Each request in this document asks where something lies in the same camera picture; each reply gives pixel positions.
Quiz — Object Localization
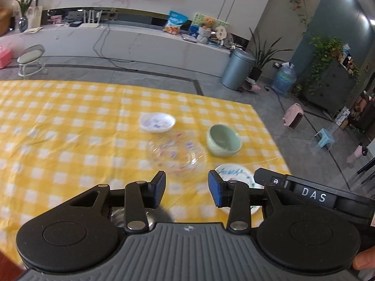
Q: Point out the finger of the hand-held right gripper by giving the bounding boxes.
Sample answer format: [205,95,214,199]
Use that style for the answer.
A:
[254,168,289,189]

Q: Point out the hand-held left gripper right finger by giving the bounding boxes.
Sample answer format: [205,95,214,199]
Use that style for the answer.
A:
[208,170,297,231]

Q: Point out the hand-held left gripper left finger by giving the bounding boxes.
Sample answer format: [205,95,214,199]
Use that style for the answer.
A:
[60,170,167,231]

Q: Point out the white plate with green print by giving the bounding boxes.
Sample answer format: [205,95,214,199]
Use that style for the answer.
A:
[214,164,264,216]

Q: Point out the clear floral glass plate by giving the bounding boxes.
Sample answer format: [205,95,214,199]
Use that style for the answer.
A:
[146,131,209,181]

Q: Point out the pale green ceramic bowl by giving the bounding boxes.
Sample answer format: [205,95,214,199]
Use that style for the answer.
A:
[206,124,243,157]

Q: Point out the white bowl with colourful print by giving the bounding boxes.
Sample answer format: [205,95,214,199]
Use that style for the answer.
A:
[138,112,176,133]

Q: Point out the person's right hand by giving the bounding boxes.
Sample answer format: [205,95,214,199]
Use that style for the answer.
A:
[352,247,375,271]

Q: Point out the small clear glass bowl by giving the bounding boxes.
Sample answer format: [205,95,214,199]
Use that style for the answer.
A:
[110,206,156,230]

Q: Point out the small blue plastic stool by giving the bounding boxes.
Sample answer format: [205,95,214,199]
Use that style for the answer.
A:
[315,127,338,152]

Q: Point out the pink fan heater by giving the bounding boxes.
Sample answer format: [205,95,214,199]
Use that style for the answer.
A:
[282,103,304,130]

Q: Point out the white cardboard box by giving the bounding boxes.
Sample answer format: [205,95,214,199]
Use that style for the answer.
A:
[334,107,351,129]

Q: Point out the pink slippers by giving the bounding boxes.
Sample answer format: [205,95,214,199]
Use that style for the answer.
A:
[241,77,261,94]

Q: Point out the yellow checked tablecloth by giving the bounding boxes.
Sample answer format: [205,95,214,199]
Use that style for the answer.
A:
[0,80,292,271]

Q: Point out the blue water jug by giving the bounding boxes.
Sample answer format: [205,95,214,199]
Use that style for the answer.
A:
[271,63,296,97]

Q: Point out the dark green cabinet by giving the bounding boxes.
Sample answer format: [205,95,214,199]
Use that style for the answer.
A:
[302,55,357,115]

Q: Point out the grey metal trash can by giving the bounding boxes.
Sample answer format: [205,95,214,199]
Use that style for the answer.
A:
[220,48,256,91]

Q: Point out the potted long-leaf plant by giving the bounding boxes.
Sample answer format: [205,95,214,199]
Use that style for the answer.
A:
[247,27,294,81]

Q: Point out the green ivy plant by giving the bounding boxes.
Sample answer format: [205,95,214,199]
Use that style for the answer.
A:
[307,33,344,95]

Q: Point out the long white television console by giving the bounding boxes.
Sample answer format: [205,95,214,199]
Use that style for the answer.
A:
[0,7,235,78]

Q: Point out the green printed board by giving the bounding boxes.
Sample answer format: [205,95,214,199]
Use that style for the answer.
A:
[192,12,229,36]

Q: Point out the brown teddy bear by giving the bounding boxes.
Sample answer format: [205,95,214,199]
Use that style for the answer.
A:
[197,17,216,44]

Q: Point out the blue snack bag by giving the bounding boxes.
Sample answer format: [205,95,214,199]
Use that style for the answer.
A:
[163,11,189,36]

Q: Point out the white router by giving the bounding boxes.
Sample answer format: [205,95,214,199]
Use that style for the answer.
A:
[79,9,104,29]

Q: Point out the white round stool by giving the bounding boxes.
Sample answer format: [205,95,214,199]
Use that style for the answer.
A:
[17,44,49,78]

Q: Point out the large pink box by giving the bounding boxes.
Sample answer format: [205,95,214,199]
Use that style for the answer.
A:
[0,45,12,69]

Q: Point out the green plant in blue vase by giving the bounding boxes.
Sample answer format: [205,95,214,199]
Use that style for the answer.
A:
[10,0,45,33]

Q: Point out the brown ceramic jar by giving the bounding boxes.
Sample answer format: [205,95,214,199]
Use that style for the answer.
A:
[0,8,14,37]

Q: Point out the black floor cable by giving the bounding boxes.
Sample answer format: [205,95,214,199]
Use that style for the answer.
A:
[263,85,286,115]

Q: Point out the black power cable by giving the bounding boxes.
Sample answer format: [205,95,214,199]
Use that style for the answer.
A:
[92,25,139,71]

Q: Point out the white picture frame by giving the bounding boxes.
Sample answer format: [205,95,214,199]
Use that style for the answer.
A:
[15,5,43,29]

